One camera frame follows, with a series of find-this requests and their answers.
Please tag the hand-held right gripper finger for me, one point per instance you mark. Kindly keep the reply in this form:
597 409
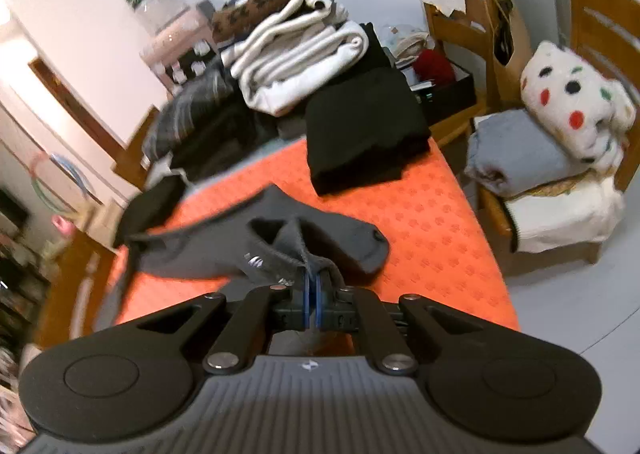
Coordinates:
306 301
317 301

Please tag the dark folded clothes pile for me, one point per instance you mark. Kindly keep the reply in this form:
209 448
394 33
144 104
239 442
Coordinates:
225 143

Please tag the orange patterned table mat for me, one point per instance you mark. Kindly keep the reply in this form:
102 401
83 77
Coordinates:
425 234

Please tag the black folded garment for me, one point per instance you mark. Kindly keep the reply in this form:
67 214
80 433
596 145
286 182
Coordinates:
365 133

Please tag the black cloth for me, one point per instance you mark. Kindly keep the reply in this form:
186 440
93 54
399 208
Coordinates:
152 209

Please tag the grey plaid garment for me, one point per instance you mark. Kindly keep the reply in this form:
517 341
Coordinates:
195 103

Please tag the white folded garment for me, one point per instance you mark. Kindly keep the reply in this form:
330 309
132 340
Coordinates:
300 58

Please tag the black box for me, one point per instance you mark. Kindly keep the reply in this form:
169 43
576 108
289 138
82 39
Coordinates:
450 93

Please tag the grey-blue folded garment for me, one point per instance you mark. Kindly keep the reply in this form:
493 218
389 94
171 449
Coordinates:
525 153

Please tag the white folded cloth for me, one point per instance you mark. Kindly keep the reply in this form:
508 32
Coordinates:
565 219

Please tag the hula hoop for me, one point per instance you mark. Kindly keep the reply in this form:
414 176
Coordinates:
75 178

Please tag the red cloth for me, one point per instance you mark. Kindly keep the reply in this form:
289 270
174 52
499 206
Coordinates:
434 66

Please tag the cluttered shelf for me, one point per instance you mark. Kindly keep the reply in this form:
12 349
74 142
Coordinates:
17 284

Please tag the wooden chair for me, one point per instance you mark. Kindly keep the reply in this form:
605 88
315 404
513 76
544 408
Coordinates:
600 3
450 28

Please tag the polka dot fleece blanket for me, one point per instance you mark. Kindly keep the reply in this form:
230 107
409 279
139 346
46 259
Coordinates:
575 98

